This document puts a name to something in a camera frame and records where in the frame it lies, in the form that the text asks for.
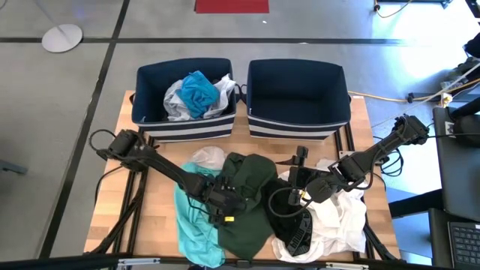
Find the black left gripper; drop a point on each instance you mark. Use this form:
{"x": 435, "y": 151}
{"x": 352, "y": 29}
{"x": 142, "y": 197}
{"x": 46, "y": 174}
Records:
{"x": 223, "y": 200}

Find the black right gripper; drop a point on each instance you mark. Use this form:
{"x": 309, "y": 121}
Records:
{"x": 307, "y": 178}

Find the dark green garment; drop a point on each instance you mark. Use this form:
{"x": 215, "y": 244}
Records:
{"x": 247, "y": 236}

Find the teal garment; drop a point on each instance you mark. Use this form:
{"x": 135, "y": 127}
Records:
{"x": 191, "y": 232}

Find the black garment with printed waistband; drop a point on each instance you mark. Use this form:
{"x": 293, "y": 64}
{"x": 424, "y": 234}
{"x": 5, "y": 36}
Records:
{"x": 285, "y": 228}

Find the large white garment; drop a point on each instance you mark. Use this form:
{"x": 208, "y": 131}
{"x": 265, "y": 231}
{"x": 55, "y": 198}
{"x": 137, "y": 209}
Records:
{"x": 337, "y": 225}

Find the gray garment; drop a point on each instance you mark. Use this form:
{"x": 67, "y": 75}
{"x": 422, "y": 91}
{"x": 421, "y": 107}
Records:
{"x": 172, "y": 107}

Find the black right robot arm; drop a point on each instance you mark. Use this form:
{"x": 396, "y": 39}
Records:
{"x": 386, "y": 144}

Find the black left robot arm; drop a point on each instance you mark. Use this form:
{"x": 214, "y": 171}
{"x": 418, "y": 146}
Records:
{"x": 165, "y": 165}

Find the navy white striped fabric bin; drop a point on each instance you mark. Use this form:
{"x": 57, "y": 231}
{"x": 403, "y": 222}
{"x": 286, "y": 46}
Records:
{"x": 187, "y": 129}
{"x": 296, "y": 93}

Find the blue garment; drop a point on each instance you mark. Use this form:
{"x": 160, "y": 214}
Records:
{"x": 197, "y": 93}

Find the black beam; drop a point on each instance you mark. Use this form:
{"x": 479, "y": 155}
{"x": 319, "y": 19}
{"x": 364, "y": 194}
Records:
{"x": 416, "y": 204}

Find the black flat panel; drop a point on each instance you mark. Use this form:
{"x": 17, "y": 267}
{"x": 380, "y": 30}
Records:
{"x": 461, "y": 180}

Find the black bar with silver brackets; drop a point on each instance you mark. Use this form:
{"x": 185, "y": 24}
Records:
{"x": 56, "y": 262}

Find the red floor mat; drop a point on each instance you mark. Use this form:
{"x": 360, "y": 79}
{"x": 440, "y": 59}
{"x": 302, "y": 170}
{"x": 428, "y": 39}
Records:
{"x": 232, "y": 6}

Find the black laptop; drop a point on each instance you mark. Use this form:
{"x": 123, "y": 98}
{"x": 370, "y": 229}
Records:
{"x": 465, "y": 243}

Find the grey chair leg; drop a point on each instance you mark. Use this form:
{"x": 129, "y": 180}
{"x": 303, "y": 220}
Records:
{"x": 13, "y": 167}

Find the round grey stand base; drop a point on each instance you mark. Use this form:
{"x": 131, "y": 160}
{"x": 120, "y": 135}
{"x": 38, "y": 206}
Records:
{"x": 62, "y": 39}

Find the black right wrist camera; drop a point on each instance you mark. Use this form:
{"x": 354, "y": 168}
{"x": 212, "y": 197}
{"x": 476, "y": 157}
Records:
{"x": 302, "y": 153}

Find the white metal bracket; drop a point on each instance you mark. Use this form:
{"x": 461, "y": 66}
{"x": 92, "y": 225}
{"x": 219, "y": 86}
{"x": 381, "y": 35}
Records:
{"x": 345, "y": 155}

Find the black aluminium base frame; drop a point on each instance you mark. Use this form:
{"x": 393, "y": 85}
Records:
{"x": 349, "y": 138}
{"x": 131, "y": 210}

